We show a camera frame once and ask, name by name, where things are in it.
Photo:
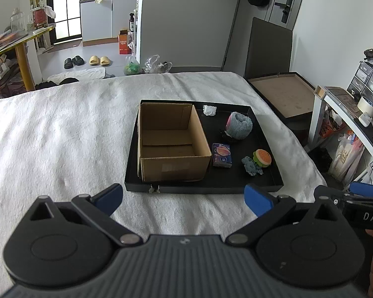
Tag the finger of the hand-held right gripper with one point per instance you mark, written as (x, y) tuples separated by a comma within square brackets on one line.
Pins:
[(365, 188)]

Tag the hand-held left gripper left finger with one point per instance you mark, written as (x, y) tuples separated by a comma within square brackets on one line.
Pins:
[(108, 197)]

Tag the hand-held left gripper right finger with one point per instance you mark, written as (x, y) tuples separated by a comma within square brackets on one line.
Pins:
[(257, 200)]

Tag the black shallow tray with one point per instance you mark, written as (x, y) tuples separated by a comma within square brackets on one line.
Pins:
[(236, 180)]

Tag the burger plush toy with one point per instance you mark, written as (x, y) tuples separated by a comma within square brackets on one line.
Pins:
[(262, 158)]

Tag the grey fluffy plush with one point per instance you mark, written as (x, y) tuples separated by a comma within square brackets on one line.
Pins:
[(239, 125)]

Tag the brown cardboard box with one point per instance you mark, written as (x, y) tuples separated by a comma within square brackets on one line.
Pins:
[(174, 149)]

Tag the plastic shopping bags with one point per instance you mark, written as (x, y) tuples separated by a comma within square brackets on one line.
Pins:
[(346, 158)]

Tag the purple tissue pack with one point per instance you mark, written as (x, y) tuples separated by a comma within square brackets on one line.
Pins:
[(222, 155)]

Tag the small white cup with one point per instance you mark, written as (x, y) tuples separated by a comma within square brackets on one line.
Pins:
[(365, 120)]

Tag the white bed blanket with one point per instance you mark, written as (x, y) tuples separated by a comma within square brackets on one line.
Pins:
[(65, 136)]

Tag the white tape roll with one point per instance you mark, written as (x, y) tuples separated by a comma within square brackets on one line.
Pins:
[(366, 105)]

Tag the white desk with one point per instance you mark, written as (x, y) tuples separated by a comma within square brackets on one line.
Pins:
[(338, 105)]

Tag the crumpled white wrapper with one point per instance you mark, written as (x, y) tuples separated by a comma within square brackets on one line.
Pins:
[(209, 110)]

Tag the black lid with brown inside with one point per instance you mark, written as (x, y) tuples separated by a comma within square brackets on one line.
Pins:
[(283, 96)]

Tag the grey drawer organizer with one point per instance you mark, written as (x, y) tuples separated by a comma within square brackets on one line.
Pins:
[(368, 79)]

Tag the black clothing pile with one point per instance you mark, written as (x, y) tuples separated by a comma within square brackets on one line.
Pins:
[(54, 83)]

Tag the white floor towel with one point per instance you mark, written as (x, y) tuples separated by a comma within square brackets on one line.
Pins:
[(80, 74)]

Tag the green plastic bag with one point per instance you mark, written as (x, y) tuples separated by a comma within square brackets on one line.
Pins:
[(132, 67)]

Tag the clear plastic bag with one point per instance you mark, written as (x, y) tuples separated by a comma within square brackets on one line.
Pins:
[(155, 65)]

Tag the dark grey panel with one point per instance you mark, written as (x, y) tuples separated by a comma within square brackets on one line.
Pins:
[(267, 46)]

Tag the red cardboard box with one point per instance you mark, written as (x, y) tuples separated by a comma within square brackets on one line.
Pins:
[(124, 43)]

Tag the yellow-legged table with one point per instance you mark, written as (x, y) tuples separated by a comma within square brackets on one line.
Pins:
[(21, 52)]

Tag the thin metal pole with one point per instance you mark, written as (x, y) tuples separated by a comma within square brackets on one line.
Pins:
[(231, 31)]

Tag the dark spray bottle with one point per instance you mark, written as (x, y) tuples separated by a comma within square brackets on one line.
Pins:
[(132, 23)]

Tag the white kitchen cabinet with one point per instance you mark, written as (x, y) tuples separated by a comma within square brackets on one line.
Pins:
[(102, 18)]

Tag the red labelled bottle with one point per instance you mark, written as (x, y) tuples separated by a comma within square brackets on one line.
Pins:
[(39, 18)]

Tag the black framed glass door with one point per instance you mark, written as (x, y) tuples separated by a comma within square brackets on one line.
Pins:
[(65, 6)]

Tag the black door lock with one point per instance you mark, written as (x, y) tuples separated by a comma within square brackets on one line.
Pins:
[(285, 6)]

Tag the clear glass jar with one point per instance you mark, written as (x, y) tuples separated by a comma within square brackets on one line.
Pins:
[(18, 21)]

